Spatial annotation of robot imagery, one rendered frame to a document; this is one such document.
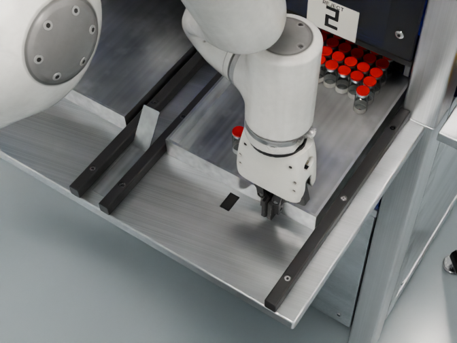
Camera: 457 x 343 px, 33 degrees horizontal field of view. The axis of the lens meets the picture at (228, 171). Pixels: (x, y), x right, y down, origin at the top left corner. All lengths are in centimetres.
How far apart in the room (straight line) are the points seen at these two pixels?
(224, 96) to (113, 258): 96
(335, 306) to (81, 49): 145
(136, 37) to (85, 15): 90
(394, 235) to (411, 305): 59
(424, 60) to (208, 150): 35
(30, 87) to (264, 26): 31
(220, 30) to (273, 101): 17
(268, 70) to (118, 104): 48
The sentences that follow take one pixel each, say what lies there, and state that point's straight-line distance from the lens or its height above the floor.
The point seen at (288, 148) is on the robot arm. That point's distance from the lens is 94.
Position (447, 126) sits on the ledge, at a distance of 127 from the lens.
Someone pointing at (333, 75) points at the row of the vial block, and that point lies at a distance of 127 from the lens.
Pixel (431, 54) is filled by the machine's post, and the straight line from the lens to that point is 116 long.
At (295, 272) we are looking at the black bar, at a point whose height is 90.
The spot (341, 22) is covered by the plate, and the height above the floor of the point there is 102.
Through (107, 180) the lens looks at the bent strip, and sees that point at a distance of 119.
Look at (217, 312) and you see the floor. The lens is 204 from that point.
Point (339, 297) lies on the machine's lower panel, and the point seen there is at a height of 21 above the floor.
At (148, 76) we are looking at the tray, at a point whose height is 88.
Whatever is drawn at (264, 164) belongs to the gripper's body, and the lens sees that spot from 100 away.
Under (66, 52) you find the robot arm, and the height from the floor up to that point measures 150.
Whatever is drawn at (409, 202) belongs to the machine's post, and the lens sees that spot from 143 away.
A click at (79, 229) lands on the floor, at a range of 222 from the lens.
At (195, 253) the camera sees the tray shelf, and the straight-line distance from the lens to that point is 111.
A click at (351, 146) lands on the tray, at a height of 88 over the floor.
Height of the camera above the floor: 183
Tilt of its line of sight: 54 degrees down
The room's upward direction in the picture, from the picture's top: 2 degrees counter-clockwise
